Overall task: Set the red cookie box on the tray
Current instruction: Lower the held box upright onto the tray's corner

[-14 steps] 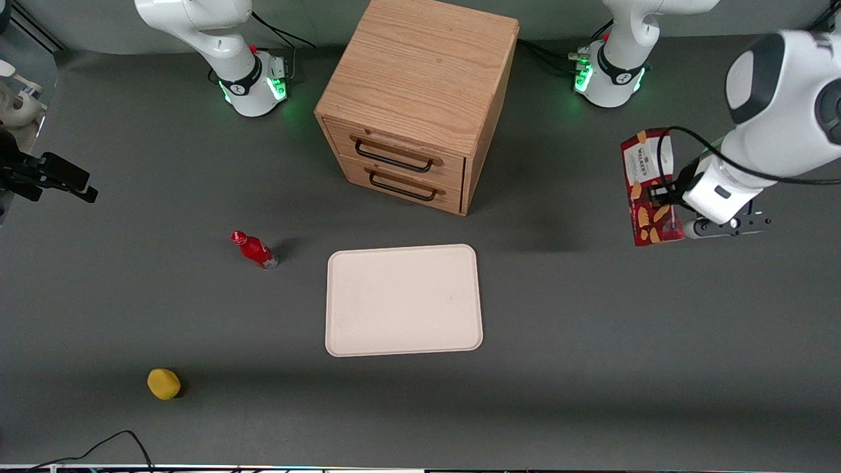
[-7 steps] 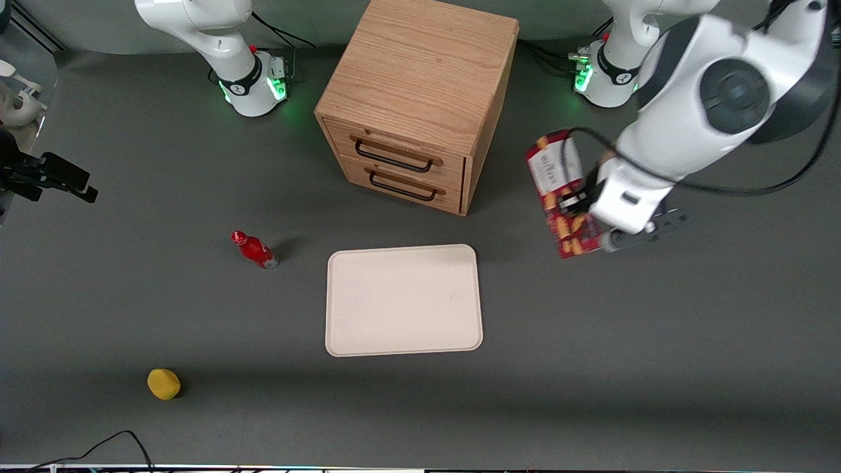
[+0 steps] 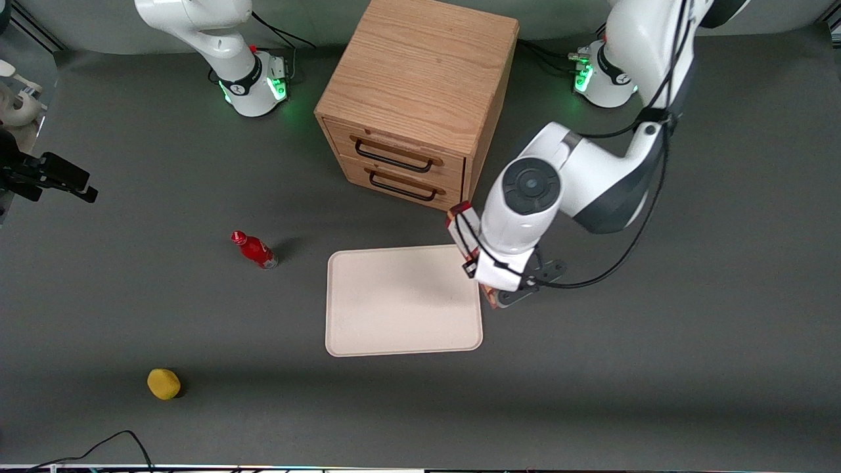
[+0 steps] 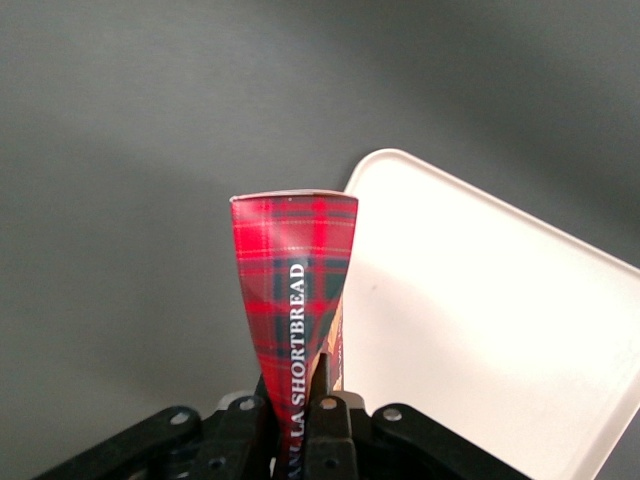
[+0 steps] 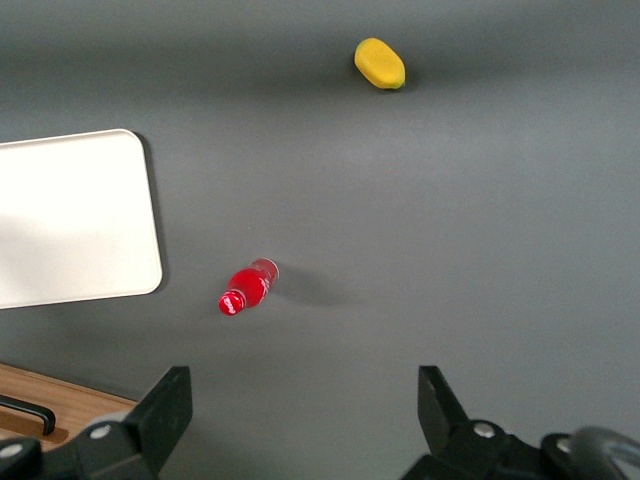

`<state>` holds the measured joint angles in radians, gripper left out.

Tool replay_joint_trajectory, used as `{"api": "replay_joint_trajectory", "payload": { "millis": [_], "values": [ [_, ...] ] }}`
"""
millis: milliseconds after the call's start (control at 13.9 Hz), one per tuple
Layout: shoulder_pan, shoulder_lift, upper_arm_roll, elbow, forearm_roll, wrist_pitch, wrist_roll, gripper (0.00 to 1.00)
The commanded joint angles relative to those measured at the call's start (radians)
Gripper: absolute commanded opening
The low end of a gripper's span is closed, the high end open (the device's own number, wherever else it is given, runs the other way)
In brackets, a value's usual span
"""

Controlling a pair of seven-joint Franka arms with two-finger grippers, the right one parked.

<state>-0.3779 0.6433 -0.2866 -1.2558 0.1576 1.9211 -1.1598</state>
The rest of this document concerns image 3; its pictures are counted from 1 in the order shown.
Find red cookie box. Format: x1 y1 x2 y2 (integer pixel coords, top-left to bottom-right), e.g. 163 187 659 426
445 200 503 311

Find beige plastic tray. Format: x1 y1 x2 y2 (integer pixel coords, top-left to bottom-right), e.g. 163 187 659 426
325 244 484 358

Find wooden drawer cabinet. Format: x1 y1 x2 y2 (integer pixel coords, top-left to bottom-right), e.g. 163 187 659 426
314 0 520 217

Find small red bottle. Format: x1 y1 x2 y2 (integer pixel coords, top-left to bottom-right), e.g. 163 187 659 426
230 230 279 271

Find yellow lemon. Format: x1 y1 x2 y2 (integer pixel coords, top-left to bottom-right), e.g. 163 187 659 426
147 368 182 401

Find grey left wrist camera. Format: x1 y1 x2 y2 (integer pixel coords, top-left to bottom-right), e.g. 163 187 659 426
495 258 567 309

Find wooden drawer with short handle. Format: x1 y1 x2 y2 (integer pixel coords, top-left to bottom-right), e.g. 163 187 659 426
339 156 464 215

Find wooden drawer with long handle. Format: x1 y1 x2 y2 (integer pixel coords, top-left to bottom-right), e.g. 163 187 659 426
323 118 466 191

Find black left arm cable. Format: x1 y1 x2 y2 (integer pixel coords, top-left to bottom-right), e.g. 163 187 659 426
526 0 691 290

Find black left base cable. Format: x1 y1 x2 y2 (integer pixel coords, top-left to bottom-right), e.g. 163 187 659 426
518 38 592 74

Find black base cable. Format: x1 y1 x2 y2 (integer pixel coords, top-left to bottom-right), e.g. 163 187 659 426
251 10 317 50
518 38 592 74

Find black right base cable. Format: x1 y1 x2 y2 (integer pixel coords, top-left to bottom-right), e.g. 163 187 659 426
251 10 317 50

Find thin black floor cable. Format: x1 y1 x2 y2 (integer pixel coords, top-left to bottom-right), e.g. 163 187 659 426
26 430 156 471

